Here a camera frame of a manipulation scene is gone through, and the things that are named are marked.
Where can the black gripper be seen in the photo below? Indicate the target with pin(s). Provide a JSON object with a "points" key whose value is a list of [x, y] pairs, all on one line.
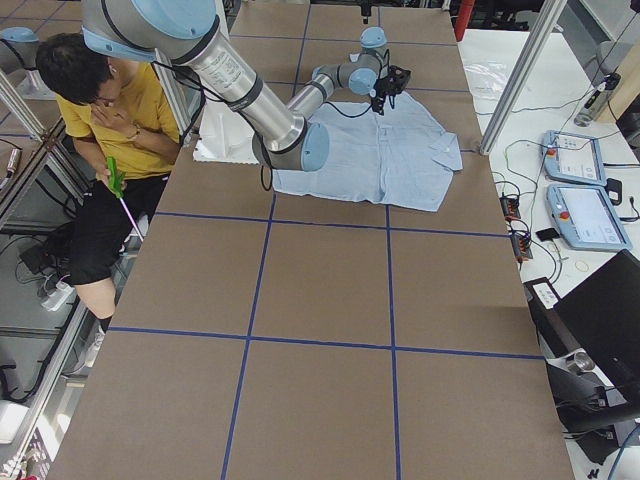
{"points": [[381, 90]]}

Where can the light blue striped shirt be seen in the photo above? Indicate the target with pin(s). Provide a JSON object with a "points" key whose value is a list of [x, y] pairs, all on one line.
{"points": [[403, 157]]}

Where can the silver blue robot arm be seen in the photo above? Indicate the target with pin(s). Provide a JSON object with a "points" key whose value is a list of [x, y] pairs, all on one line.
{"points": [[362, 76], [188, 32]]}

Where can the clear plastic bag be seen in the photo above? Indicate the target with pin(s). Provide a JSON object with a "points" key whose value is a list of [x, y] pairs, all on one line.
{"points": [[486, 79]]}

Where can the red cylinder object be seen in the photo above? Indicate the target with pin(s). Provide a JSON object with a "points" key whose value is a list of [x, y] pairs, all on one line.
{"points": [[463, 18]]}

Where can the upper blue teach pendant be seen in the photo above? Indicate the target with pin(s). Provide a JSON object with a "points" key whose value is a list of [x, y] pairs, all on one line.
{"points": [[573, 158]]}

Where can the blue teach pendant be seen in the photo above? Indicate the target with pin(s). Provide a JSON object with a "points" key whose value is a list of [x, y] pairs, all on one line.
{"points": [[585, 218], [573, 158]]}

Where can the lower blue teach pendant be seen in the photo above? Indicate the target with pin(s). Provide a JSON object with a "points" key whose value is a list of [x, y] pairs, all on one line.
{"points": [[585, 218]]}

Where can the person in yellow shirt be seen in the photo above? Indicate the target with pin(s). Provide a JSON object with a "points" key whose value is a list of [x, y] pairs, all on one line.
{"points": [[110, 107]]}

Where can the green tool with rod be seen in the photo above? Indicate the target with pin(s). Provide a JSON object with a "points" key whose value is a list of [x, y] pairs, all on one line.
{"points": [[115, 184]]}

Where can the black monitor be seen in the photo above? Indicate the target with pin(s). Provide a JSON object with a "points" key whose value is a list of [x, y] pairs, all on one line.
{"points": [[602, 314]]}

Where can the white power strip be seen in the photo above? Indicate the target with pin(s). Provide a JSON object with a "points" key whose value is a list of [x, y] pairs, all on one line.
{"points": [[58, 297]]}

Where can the aluminium frame post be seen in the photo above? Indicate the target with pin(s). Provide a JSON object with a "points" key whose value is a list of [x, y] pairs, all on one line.
{"points": [[534, 45]]}

